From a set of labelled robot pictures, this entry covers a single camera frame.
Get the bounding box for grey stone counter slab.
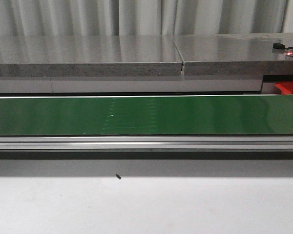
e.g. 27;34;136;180
0;36;182;78

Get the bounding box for green conveyor belt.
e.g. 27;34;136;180
0;95;293;136

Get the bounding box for red plate tray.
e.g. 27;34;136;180
275;81;293;95

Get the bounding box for black connector plug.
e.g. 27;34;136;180
273;43;286;50

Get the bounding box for grey pleated curtain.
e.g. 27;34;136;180
0;0;288;36

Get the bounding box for aluminium conveyor side rail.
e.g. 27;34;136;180
0;136;293;151

